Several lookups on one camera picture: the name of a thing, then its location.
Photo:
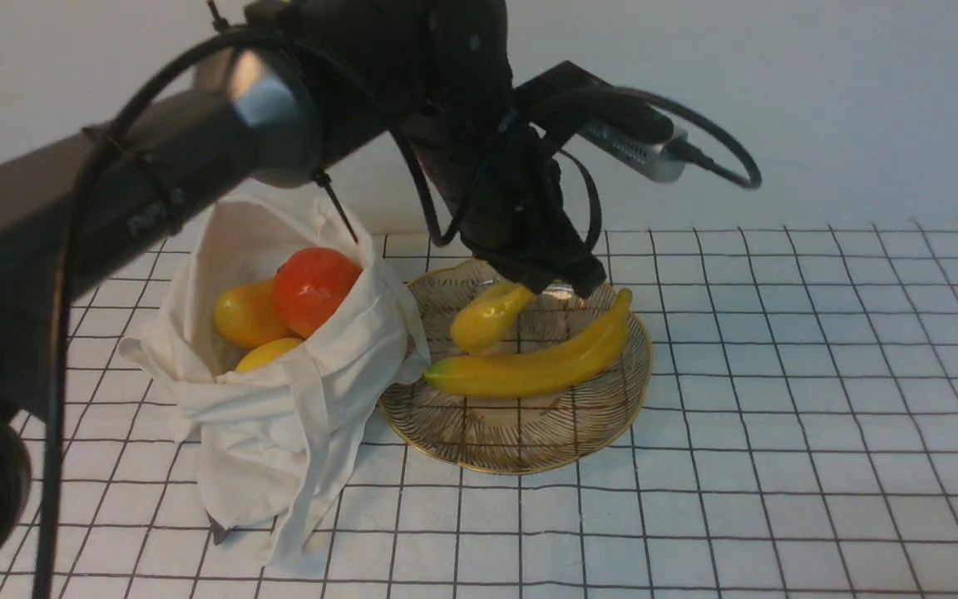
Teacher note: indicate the yellow fruit in bag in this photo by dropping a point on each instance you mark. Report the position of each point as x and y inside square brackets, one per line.
[266, 354]

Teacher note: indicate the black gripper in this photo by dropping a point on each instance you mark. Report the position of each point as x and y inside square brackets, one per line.
[497, 189]

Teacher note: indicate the red orange apple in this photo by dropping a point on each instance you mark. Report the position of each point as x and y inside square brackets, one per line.
[311, 285]

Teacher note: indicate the gold rimmed glass plate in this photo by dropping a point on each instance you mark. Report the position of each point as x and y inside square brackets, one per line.
[518, 436]

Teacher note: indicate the yellow pear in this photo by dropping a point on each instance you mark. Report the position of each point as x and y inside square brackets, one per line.
[489, 317]

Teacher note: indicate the orange yellow mango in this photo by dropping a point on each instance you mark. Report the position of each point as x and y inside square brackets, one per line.
[246, 315]

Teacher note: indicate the white grid tablecloth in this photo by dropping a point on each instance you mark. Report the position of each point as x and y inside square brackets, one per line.
[799, 439]

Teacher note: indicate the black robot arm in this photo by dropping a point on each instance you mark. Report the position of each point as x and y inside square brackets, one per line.
[279, 98]

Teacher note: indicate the white cloth bag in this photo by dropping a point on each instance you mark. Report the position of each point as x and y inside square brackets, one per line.
[278, 445]

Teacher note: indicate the yellow banana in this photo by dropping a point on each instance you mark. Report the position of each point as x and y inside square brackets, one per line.
[543, 372]

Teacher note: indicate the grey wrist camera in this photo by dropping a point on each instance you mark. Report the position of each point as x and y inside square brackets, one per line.
[567, 101]

